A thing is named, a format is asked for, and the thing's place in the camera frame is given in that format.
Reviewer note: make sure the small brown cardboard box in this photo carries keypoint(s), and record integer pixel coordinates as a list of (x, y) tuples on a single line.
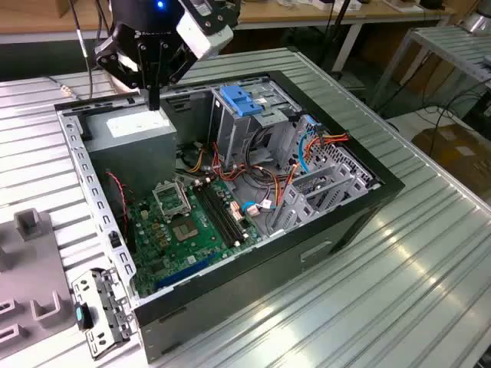
[(65, 7)]

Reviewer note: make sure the grey power supply unit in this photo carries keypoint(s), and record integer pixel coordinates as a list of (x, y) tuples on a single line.
[(130, 161)]

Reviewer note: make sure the metal slot retention bracket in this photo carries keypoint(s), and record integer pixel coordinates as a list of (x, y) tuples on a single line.
[(115, 306)]

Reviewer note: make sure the grey parts rack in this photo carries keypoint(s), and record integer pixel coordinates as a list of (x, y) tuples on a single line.
[(34, 268)]

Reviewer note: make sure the blue expansion slot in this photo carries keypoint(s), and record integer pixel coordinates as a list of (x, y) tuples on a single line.
[(184, 273)]

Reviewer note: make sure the black open PC case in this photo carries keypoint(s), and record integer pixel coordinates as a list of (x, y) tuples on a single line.
[(268, 276)]

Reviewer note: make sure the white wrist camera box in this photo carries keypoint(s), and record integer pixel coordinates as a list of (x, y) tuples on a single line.
[(199, 38)]

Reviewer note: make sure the metal slat side table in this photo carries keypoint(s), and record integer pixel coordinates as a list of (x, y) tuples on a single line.
[(449, 44)]

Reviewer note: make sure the blue plastic drive latch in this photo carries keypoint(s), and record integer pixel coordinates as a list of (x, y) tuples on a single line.
[(239, 103)]

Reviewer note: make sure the large flat cardboard box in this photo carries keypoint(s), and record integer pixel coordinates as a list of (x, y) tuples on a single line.
[(452, 149)]

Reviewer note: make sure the CPU socket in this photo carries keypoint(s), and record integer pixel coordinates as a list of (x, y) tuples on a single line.
[(185, 230)]

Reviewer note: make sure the black stand pole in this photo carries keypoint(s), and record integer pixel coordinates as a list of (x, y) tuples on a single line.
[(337, 23)]

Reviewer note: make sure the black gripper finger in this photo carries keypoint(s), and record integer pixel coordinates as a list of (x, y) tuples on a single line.
[(180, 65), (109, 65)]

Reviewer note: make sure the black RAM slot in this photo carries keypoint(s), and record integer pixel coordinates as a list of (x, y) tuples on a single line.
[(229, 214), (213, 214), (218, 214), (224, 214)]

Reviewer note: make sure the grey metal disk bay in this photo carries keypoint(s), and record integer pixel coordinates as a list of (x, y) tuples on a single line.
[(303, 214)]

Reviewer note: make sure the green motherboard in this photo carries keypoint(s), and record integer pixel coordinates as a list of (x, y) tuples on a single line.
[(153, 253)]

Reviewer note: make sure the small white box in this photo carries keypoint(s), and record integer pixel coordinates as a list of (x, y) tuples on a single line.
[(322, 4)]

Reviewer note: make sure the black case fan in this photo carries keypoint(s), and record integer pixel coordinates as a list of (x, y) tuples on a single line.
[(115, 203)]

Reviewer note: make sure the grey metal drive cage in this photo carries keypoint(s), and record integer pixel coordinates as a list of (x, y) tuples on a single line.
[(234, 134)]

